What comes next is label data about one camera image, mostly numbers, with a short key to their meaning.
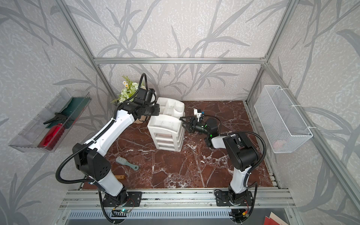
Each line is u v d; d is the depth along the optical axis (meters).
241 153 0.51
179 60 1.82
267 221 0.68
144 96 0.62
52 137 0.58
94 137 0.46
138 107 0.58
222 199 0.72
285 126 0.61
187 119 0.80
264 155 0.48
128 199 0.72
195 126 0.78
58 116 0.66
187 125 0.76
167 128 0.75
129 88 0.86
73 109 0.67
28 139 0.58
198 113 0.84
